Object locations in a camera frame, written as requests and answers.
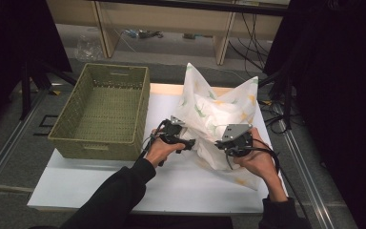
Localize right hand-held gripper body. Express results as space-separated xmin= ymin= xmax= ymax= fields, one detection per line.
xmin=216 ymin=123 xmax=254 ymax=158

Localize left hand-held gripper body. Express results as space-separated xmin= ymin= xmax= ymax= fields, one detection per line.
xmin=158 ymin=114 xmax=186 ymax=145

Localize leaf print pillowcase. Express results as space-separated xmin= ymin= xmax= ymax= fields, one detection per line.
xmin=174 ymin=62 xmax=263 ymax=192

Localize green woven basket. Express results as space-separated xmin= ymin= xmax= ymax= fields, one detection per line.
xmin=47 ymin=62 xmax=151 ymax=162

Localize person's left hand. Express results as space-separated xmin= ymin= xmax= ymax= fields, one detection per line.
xmin=145 ymin=128 xmax=186 ymax=168

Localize person's right hand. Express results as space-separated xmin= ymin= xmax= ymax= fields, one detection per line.
xmin=233 ymin=127 xmax=279 ymax=184

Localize black metal stand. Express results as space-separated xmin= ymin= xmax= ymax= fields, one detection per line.
xmin=18 ymin=57 xmax=78 ymax=121
xmin=249 ymin=60 xmax=296 ymax=132

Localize power strip with plugs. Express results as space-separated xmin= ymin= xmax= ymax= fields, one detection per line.
xmin=122 ymin=29 xmax=165 ymax=40

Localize light wooden desk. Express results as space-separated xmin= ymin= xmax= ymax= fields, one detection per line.
xmin=45 ymin=0 xmax=292 ymax=67

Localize black curtain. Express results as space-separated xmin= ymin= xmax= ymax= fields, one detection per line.
xmin=262 ymin=0 xmax=366 ymax=229
xmin=0 ymin=0 xmax=73 ymax=142

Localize clear plastic bag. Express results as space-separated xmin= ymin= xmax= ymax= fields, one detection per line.
xmin=75 ymin=32 xmax=105 ymax=62

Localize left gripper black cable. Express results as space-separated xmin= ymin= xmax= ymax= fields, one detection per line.
xmin=138 ymin=118 xmax=170 ymax=160

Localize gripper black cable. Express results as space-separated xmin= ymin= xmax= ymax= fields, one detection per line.
xmin=138 ymin=118 xmax=170 ymax=160
xmin=224 ymin=145 xmax=310 ymax=225

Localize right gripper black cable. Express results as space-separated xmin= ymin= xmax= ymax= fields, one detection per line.
xmin=224 ymin=145 xmax=310 ymax=225

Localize black floor cables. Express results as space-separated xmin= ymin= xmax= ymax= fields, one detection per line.
xmin=259 ymin=99 xmax=294 ymax=135

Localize metal floor rail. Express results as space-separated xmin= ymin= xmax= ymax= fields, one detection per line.
xmin=274 ymin=103 xmax=336 ymax=229
xmin=0 ymin=90 xmax=47 ymax=196

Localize hanging black cables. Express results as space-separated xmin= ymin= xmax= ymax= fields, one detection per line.
xmin=228 ymin=12 xmax=270 ymax=73

